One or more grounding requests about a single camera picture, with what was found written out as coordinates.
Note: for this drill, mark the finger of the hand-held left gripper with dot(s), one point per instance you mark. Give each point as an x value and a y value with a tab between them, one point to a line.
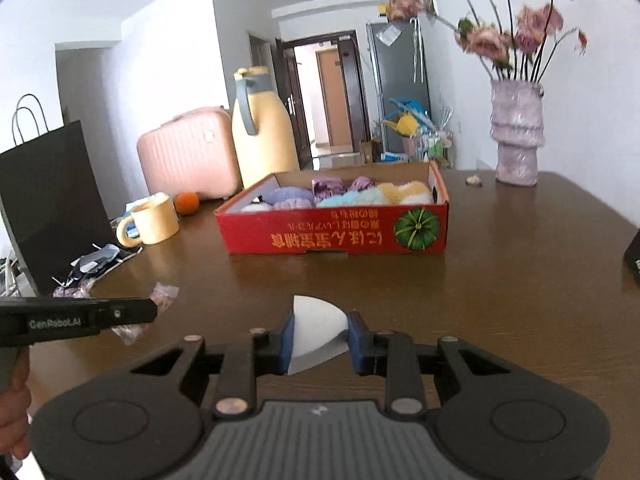
127	312

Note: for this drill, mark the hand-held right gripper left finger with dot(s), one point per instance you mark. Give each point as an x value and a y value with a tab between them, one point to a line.
287	345

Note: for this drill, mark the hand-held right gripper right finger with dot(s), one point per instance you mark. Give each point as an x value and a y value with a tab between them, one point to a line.
356	345

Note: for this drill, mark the white soft ball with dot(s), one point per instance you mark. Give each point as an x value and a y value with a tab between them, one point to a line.
315	330

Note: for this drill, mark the red cardboard box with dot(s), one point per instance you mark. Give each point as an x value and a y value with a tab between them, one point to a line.
325	232

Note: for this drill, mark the blue plush toy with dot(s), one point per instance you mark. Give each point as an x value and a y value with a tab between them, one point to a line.
347	199

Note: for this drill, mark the purple towel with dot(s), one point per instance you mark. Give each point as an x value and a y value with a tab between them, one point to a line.
287	197

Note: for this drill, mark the white yellow plush toy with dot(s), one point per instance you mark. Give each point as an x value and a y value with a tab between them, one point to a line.
405	192

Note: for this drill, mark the person's left hand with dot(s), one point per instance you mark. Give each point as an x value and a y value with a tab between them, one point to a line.
15	425

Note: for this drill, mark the single plastic wrapper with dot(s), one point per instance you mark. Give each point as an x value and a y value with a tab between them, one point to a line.
165	296
130	334

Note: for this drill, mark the crumpled silver black foil bag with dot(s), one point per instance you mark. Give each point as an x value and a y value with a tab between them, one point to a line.
102	260

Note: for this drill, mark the yellow mug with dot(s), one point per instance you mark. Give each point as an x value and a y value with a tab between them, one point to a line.
155	222

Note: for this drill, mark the black paper bag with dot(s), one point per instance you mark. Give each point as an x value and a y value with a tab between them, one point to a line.
55	200

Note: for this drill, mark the orange fruit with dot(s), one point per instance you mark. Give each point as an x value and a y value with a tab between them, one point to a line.
187	204

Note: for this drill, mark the pink suitcase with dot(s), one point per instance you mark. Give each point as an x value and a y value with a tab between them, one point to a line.
190	160

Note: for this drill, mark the yellow thermos jug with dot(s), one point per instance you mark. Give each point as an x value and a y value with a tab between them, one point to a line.
267	145

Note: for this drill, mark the small dried petal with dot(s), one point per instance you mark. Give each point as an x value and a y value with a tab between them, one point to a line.
473	181

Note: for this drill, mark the cluttered storage cart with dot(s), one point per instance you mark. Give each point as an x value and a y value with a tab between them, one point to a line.
415	135

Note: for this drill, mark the dark wooden door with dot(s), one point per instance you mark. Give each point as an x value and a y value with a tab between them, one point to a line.
352	95

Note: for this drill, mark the brown door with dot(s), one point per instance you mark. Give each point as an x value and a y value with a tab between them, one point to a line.
327	95

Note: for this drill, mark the purple textured vase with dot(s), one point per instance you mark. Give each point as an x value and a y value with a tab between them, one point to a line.
517	130

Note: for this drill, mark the grey fridge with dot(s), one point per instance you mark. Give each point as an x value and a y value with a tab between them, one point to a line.
400	75

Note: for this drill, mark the orange black box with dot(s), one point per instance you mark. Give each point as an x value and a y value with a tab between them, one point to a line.
634	257

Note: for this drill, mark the dried pink rose bouquet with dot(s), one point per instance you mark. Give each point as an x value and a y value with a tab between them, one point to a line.
485	42

